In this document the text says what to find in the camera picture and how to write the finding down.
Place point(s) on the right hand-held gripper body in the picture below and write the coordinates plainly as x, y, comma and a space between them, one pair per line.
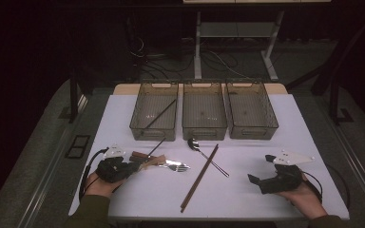
285, 180

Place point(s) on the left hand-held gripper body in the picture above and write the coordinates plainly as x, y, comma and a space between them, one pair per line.
112, 169

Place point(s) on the smoky clear plastic bin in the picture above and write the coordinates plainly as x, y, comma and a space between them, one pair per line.
250, 110
202, 110
161, 134

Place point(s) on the brown wooden chopstick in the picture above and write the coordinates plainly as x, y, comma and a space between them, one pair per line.
198, 178

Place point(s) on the metal spoon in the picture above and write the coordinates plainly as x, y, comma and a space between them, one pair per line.
192, 144

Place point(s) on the person's left hand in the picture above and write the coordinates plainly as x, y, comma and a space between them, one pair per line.
98, 188

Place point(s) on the person's right hand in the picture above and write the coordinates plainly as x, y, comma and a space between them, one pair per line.
304, 199

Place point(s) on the black metal stand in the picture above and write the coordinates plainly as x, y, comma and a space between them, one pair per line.
332, 101
73, 101

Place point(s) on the black floor outlet frame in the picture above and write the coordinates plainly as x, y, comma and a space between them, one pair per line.
71, 153

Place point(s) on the metal floor rail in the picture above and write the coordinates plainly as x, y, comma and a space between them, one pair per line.
44, 190
361, 176

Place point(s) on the grey metal desk frame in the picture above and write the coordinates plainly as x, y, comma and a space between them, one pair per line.
197, 47

